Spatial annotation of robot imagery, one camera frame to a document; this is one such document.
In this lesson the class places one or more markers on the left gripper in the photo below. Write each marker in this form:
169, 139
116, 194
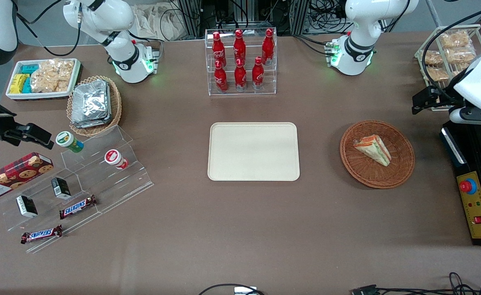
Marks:
450, 92

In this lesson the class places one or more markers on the triangle sandwich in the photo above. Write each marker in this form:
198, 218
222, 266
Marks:
373, 148

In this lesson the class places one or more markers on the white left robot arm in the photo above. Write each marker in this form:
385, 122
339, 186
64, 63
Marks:
359, 24

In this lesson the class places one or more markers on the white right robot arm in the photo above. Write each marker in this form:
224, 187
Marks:
115, 18

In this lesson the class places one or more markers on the white rectangular snack tray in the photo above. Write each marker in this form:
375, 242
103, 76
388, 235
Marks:
13, 95

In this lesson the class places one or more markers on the brown round wicker basket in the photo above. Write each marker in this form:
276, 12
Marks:
396, 172

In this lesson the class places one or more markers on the tan oval wicker basket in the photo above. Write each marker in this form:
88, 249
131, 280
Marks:
115, 102

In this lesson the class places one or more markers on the beige plastic serving tray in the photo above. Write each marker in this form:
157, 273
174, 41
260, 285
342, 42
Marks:
252, 151

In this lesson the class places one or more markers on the bagged fried bread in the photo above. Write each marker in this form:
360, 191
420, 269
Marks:
455, 39
436, 74
459, 73
461, 55
433, 58

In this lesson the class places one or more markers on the red tartan cookie box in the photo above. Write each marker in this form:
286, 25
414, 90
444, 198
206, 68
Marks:
15, 174

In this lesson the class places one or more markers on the green lidded snack cup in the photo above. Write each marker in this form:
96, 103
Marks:
67, 140

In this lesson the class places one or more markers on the teal snack packet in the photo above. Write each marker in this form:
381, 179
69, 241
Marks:
30, 69
27, 86

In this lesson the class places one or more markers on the yellow snack packet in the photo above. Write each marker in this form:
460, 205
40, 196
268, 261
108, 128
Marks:
17, 84

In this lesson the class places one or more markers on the black control box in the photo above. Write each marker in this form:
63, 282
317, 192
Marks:
469, 151

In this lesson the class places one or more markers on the small black carton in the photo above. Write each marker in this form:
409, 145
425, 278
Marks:
26, 206
61, 187

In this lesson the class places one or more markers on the clear bag of crackers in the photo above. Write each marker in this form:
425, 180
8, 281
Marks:
52, 76

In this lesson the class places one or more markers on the silver foil packet stack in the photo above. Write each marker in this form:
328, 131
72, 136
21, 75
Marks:
91, 102

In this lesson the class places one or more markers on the grey metal pole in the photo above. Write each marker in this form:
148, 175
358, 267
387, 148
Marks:
433, 12

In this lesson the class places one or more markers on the brown snickers bar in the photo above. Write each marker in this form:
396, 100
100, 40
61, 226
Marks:
41, 234
77, 207

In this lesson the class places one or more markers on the red lidded snack cup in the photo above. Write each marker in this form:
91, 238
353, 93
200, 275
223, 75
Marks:
114, 157

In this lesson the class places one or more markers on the red emergency stop button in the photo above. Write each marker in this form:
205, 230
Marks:
467, 186

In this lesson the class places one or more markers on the clear acrylic stepped display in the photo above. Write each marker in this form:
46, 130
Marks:
113, 184

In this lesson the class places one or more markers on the beige cloth bag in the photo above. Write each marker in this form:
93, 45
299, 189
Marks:
158, 22

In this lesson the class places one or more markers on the red cola bottle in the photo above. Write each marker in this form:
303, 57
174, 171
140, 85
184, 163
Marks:
220, 78
239, 47
240, 76
258, 74
217, 49
268, 47

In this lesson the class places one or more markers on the clear acrylic bottle rack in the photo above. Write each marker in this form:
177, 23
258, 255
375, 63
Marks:
248, 88

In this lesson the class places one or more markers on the small white plug box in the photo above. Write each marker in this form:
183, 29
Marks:
245, 291

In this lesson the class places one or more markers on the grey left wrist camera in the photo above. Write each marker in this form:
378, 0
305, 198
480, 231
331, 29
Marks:
459, 116

